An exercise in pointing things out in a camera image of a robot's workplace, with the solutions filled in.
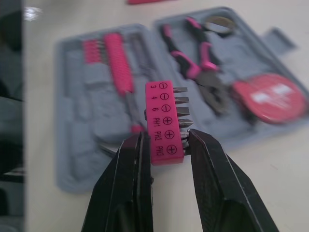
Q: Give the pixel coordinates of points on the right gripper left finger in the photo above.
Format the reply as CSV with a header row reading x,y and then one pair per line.
x,y
116,193

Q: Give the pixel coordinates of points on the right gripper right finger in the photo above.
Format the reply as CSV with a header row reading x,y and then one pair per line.
x,y
229,193

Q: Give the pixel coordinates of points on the pink bit holder with bits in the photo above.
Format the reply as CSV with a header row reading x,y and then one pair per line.
x,y
163,123

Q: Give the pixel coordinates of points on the grey tool case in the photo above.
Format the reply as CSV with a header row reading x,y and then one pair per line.
x,y
154,96

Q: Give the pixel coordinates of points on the pink and black small tool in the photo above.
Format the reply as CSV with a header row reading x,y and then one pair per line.
x,y
170,39

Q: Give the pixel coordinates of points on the pink round tape measure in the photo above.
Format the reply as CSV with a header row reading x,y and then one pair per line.
x,y
270,96

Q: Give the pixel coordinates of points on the pink and black pliers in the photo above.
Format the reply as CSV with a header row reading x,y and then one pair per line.
x,y
205,70

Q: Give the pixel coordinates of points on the pink bit holder row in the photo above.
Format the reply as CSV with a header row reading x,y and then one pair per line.
x,y
93,52

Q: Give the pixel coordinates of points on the roll of tape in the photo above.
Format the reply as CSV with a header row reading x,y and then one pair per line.
x,y
220,24

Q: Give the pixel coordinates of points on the pink flat object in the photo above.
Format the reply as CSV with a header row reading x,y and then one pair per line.
x,y
149,1

